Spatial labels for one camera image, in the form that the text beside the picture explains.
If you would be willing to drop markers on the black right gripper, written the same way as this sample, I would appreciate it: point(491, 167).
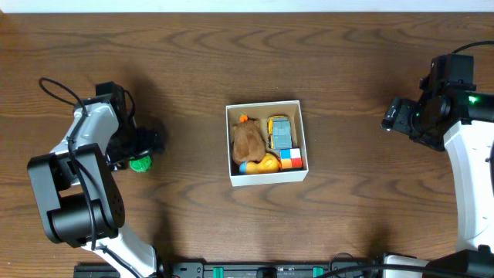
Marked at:
point(396, 116)

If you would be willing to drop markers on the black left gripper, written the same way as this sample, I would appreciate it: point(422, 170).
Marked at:
point(144, 143)

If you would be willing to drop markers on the green ribbed wheel toy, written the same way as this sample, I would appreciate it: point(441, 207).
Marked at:
point(141, 165)

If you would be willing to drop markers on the multicoloured puzzle cube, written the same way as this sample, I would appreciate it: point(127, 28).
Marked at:
point(291, 159)

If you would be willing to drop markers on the brown plush capybara toy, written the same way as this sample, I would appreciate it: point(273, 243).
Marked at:
point(248, 144)

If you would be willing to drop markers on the yellow grey toy truck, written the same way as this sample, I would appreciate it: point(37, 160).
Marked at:
point(279, 132)

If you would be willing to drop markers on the orange rubber duck toy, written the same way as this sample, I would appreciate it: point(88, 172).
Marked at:
point(269, 164)

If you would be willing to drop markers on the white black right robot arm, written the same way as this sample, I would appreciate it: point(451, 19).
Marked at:
point(469, 145)

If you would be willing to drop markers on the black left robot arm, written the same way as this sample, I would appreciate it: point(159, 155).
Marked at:
point(78, 200)

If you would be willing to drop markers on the white cardboard box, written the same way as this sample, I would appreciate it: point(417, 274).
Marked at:
point(261, 112)

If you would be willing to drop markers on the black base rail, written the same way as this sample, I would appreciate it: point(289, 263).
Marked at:
point(199, 269)

